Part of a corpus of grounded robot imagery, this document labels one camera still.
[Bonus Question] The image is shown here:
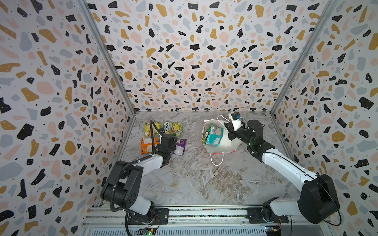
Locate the teal snack packet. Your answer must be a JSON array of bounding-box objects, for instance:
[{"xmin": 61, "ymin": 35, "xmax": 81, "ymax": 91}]
[{"xmin": 204, "ymin": 124, "xmax": 223, "ymax": 146}]

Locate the purple snack packet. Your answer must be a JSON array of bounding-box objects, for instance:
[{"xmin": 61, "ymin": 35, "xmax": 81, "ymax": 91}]
[{"xmin": 172, "ymin": 139, "xmax": 187, "ymax": 156}]

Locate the aluminium corner post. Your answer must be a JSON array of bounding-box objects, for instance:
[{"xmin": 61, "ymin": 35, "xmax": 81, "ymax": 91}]
[
  {"xmin": 77, "ymin": 0, "xmax": 136, "ymax": 117},
  {"xmin": 270, "ymin": 0, "xmax": 339, "ymax": 117}
]

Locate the aluminium left corner post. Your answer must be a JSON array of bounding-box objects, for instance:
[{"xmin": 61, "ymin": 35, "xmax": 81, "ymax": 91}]
[{"xmin": 77, "ymin": 0, "xmax": 136, "ymax": 117}]

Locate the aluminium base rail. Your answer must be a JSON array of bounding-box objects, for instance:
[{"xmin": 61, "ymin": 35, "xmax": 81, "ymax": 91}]
[{"xmin": 82, "ymin": 205, "xmax": 337, "ymax": 236}]

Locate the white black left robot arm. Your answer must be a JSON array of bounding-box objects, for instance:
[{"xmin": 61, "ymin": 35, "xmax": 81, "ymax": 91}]
[{"xmin": 100, "ymin": 134, "xmax": 178, "ymax": 222}]

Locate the black corrugated left cable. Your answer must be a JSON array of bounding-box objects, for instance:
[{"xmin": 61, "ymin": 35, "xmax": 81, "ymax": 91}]
[{"xmin": 109, "ymin": 120, "xmax": 163, "ymax": 212}]

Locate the small green circuit board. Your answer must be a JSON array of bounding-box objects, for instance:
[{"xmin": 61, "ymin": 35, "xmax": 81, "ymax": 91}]
[{"xmin": 136, "ymin": 228, "xmax": 156, "ymax": 236}]

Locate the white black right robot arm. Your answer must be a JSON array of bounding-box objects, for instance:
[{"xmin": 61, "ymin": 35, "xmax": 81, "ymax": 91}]
[{"xmin": 225, "ymin": 112, "xmax": 340, "ymax": 224}]

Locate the orange snack packet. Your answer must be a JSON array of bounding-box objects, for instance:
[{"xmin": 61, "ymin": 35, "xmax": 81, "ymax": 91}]
[{"xmin": 140, "ymin": 137, "xmax": 160, "ymax": 155}]

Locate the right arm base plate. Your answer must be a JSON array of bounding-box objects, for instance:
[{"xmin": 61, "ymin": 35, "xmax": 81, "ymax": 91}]
[{"xmin": 246, "ymin": 207, "xmax": 289, "ymax": 224}]

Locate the yellow green snack packet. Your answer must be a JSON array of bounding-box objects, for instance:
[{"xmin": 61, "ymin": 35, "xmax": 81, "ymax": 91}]
[{"xmin": 144, "ymin": 121, "xmax": 162, "ymax": 137}]

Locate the aluminium right corner post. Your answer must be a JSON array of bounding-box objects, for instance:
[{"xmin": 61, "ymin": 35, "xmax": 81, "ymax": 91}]
[{"xmin": 270, "ymin": 0, "xmax": 339, "ymax": 117}]

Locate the right circuit board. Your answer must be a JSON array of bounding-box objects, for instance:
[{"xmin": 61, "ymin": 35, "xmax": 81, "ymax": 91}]
[{"xmin": 264, "ymin": 226, "xmax": 281, "ymax": 236}]

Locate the red paper bag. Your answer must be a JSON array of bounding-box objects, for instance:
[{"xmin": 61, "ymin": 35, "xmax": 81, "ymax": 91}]
[{"xmin": 201, "ymin": 115, "xmax": 242, "ymax": 166}]

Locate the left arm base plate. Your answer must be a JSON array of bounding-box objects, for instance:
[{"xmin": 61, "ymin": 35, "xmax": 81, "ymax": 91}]
[{"xmin": 127, "ymin": 208, "xmax": 169, "ymax": 226}]

